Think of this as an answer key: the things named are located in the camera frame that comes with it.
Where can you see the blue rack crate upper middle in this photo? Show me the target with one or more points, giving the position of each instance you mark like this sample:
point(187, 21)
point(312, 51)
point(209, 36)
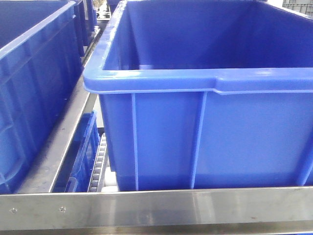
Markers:
point(206, 94)

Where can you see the blue rack crate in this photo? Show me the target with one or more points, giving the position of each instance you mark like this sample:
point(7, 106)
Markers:
point(206, 94)
point(40, 65)

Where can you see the white roller conveyor track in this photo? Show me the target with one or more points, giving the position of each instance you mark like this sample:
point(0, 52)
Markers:
point(103, 179)

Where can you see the blue rack crate upper left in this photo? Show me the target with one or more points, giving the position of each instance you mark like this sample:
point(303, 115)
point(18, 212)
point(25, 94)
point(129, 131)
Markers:
point(40, 65)

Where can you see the steel rack at left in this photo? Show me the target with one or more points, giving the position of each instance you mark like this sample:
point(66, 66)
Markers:
point(254, 210)

